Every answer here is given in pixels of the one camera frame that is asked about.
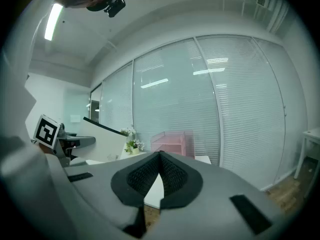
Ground pink plastic drawer box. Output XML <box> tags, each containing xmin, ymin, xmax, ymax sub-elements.
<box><xmin>150</xmin><ymin>130</ymin><xmax>196</xmax><ymax>160</ymax></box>

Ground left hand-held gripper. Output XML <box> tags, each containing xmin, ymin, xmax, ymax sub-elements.
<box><xmin>32</xmin><ymin>113</ymin><xmax>97</xmax><ymax>167</ymax></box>

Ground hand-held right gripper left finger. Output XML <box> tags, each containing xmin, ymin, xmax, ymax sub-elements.
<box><xmin>64</xmin><ymin>150</ymin><xmax>161</xmax><ymax>239</ymax></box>

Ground person's left forearm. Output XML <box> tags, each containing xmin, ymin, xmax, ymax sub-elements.
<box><xmin>38</xmin><ymin>143</ymin><xmax>55</xmax><ymax>155</ymax></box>

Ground white window blinds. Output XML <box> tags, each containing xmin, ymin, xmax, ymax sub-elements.
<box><xmin>99</xmin><ymin>35</ymin><xmax>308</xmax><ymax>192</ymax></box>

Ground potted plant with white flowers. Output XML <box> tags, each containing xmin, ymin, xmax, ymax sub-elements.
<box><xmin>120</xmin><ymin>125</ymin><xmax>146</xmax><ymax>156</ymax></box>

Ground person's white shirt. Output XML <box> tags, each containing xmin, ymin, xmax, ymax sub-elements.
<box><xmin>0</xmin><ymin>0</ymin><xmax>76</xmax><ymax>240</ymax></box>

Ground white side table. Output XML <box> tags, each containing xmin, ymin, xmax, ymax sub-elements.
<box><xmin>293</xmin><ymin>126</ymin><xmax>320</xmax><ymax>200</ymax></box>

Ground black head-worn camera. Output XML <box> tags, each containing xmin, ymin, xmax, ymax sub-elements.
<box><xmin>103</xmin><ymin>0</ymin><xmax>127</xmax><ymax>19</ymax></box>

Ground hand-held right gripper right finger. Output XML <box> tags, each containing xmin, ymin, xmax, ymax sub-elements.
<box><xmin>149</xmin><ymin>150</ymin><xmax>286</xmax><ymax>240</ymax></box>

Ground long ceiling light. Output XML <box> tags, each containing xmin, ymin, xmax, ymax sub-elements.
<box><xmin>44</xmin><ymin>3</ymin><xmax>64</xmax><ymax>42</ymax></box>

